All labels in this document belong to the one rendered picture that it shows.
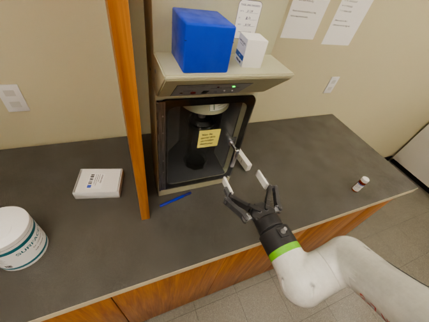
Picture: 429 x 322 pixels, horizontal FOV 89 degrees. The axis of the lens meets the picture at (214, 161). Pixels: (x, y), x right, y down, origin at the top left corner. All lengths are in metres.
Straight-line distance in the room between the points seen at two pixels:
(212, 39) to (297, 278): 0.55
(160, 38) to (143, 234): 0.62
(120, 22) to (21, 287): 0.75
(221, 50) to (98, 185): 0.69
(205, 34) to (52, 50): 0.69
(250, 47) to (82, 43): 0.66
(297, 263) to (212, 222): 0.38
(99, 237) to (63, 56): 0.66
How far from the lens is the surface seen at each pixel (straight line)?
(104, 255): 0.85
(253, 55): 0.55
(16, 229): 0.80
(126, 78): 0.48
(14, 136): 1.28
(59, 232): 0.93
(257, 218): 0.68
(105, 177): 0.97
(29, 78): 1.10
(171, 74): 0.47
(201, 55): 0.47
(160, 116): 0.63
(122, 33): 0.45
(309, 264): 0.62
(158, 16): 0.54
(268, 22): 0.65
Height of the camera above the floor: 1.71
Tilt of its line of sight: 45 degrees down
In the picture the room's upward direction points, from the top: 13 degrees clockwise
